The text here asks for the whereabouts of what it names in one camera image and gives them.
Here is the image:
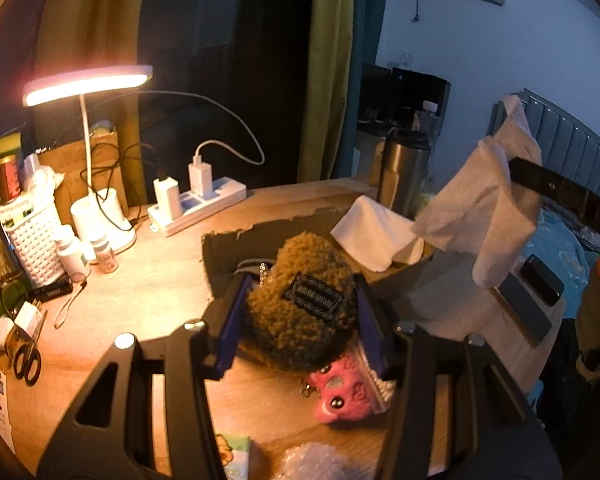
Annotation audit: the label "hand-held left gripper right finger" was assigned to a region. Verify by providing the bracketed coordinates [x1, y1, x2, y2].
[354, 275, 563, 480]

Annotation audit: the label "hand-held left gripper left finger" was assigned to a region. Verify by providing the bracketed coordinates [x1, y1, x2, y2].
[37, 272, 253, 480]

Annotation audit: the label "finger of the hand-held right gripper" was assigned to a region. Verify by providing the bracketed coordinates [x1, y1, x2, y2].
[510, 157, 600, 243]

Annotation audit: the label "pink plush toy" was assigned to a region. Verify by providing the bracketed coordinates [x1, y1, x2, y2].
[300, 345, 397, 424]

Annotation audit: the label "white tissue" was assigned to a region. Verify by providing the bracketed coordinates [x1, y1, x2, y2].
[411, 94, 543, 288]

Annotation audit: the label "olive fuzzy plush pouch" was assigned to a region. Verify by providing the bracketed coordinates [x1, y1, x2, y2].
[244, 232, 364, 373]

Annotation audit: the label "cardboard box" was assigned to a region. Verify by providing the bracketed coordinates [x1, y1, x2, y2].
[201, 177, 437, 311]

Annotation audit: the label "bubble wrap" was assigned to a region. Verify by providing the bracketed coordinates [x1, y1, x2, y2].
[267, 442, 352, 480]

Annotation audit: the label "person's right forearm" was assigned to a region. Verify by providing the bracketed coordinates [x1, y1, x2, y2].
[574, 249, 600, 386]

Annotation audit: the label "grey padded headboard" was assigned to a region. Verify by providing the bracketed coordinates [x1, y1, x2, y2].
[489, 87, 600, 211]

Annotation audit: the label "black phone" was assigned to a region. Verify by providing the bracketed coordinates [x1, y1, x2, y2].
[519, 254, 565, 307]

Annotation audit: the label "white folded cloth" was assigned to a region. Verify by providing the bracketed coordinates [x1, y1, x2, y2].
[330, 195, 427, 274]

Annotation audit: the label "white power strip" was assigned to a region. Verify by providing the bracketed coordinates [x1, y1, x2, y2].
[147, 177, 249, 237]

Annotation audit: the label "small pill bottle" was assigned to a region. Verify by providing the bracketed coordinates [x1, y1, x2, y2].
[92, 236, 119, 274]

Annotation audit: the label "white charger block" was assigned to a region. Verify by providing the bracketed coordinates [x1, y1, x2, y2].
[153, 176, 182, 219]

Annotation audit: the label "clear water bottle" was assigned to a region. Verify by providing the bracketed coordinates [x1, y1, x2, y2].
[419, 100, 439, 134]

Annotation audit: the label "steel thermos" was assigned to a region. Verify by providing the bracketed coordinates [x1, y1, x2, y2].
[379, 131, 432, 219]

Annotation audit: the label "white side cabinet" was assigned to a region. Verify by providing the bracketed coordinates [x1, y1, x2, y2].
[354, 127, 387, 182]

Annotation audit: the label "white plastic bottle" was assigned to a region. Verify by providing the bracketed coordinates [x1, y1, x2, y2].
[55, 225, 89, 277]

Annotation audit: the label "black scissors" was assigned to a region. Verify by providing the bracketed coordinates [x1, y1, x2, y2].
[12, 339, 44, 387]

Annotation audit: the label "white woven basket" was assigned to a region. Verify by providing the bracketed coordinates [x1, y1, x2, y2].
[5, 197, 69, 287]

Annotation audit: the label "brown paper bag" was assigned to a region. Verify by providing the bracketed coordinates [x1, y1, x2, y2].
[39, 127, 131, 216]

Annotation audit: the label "teal curtain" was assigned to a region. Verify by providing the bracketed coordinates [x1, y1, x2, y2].
[349, 0, 392, 181]

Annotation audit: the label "yellow curtain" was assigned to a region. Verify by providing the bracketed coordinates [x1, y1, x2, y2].
[297, 0, 357, 183]
[44, 0, 148, 206]

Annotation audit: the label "red can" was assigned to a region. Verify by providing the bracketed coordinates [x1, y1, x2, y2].
[0, 155, 24, 207]

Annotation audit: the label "white desk lamp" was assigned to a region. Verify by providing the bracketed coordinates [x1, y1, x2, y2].
[22, 65, 154, 261]

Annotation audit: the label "yellow green sponge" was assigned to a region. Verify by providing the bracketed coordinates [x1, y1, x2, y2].
[0, 132, 24, 162]

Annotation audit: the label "white charger with cable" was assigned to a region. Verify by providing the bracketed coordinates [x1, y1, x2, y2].
[188, 156, 214, 200]

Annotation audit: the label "black device with strap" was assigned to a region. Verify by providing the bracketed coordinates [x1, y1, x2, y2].
[31, 272, 92, 329]

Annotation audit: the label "white lamp cable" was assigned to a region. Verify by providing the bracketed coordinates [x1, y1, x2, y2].
[129, 90, 266, 167]

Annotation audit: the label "black cables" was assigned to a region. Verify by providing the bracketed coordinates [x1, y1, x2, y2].
[87, 141, 167, 228]

